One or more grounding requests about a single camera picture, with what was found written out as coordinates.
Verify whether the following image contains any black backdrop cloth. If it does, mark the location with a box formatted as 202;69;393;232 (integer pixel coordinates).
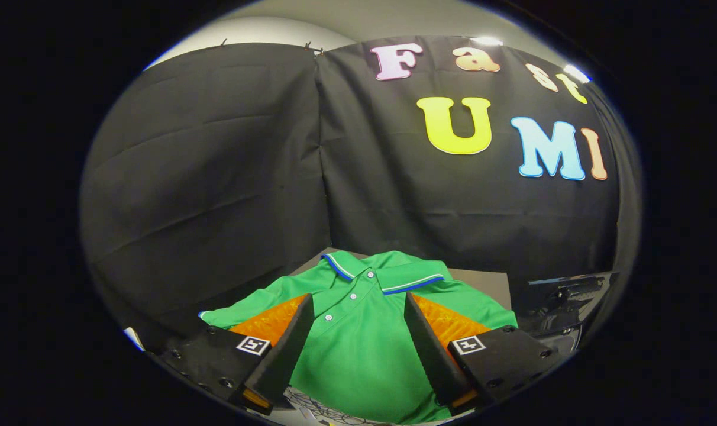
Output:
79;35;643;351

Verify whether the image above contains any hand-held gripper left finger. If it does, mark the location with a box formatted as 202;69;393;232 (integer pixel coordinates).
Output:
159;294;315;414

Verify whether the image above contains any green polo shirt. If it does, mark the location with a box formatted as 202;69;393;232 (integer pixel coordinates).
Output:
199;250;519;425

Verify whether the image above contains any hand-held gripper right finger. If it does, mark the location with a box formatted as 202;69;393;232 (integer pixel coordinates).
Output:
403;292;563;415

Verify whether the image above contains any grey cabinet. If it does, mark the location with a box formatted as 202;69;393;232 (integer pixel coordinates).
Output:
288;247;512;311

